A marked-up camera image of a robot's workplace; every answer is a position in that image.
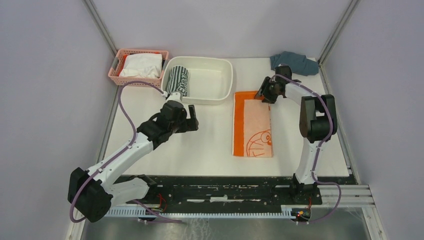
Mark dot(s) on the pink plastic basket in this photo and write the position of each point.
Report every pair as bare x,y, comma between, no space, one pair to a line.
118,64

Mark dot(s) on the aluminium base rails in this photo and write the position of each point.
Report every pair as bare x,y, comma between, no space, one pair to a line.
345,196

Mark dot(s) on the green white striped towel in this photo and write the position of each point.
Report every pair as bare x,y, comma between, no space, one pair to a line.
178,80

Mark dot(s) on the white plastic tub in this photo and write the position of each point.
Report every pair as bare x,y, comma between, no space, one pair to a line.
209,80

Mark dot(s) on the orange and cream cloth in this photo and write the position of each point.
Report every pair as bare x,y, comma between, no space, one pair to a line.
252,129

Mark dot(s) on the blue-grey folded cloth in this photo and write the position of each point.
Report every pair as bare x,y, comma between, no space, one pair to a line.
298,63

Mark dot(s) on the aluminium frame post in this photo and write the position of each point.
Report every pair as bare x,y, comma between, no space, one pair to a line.
332,40
101,26

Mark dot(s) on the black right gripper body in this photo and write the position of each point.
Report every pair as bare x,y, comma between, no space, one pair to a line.
267,89

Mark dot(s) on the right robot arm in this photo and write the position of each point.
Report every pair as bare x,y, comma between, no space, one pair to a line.
317,118

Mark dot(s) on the aluminium frame post left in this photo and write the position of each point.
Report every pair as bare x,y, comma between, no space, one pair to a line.
101,26

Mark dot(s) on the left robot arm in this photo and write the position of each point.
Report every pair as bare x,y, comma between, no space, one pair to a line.
94,191

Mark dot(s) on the white slotted cable duct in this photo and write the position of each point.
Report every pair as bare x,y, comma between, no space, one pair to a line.
132,211

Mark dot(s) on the aluminium frame post right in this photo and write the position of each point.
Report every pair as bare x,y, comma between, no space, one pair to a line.
332,40

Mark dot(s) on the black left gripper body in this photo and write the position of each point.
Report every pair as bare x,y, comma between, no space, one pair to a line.
185,124

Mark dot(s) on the white cloth in basket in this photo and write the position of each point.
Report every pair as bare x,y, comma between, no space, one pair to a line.
142,65

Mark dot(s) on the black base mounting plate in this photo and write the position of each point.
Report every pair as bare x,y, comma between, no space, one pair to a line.
223,194

